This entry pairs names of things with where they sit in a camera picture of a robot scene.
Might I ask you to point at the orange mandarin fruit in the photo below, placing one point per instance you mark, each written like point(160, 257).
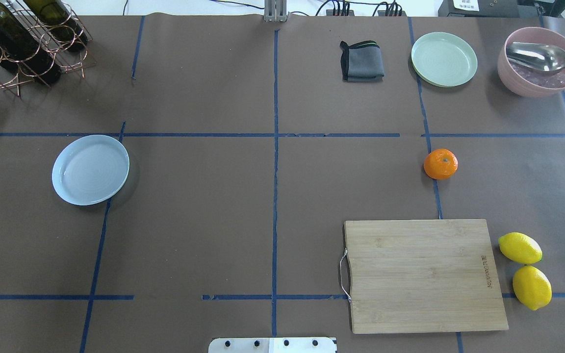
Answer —
point(440, 164)

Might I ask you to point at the light blue plate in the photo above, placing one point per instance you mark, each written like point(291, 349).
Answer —
point(90, 170)

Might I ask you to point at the light green plate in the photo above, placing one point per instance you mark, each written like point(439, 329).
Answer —
point(444, 59)

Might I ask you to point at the folded dark grey cloth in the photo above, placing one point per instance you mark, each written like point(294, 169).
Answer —
point(361, 62)

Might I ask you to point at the bamboo cutting board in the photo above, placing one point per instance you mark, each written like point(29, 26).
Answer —
point(422, 276)

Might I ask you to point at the upper yellow lemon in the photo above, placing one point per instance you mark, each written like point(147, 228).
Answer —
point(520, 248)

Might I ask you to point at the yellow lemon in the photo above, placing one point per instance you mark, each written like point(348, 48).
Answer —
point(520, 248)
point(531, 287)

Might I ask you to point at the pink bowl with ice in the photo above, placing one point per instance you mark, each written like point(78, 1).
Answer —
point(527, 82)

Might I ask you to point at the lower yellow lemon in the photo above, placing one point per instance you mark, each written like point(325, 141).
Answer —
point(531, 287)

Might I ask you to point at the metal scoop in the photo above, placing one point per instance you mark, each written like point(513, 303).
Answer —
point(536, 56)

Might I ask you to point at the dark green wine bottle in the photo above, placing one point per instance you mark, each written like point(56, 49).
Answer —
point(22, 47)

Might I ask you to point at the grey metal post bracket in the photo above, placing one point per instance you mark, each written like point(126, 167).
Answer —
point(275, 11)

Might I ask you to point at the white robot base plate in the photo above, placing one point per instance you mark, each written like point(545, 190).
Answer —
point(274, 345)

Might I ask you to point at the copper wire bottle rack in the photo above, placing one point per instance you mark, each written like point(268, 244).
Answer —
point(40, 41)

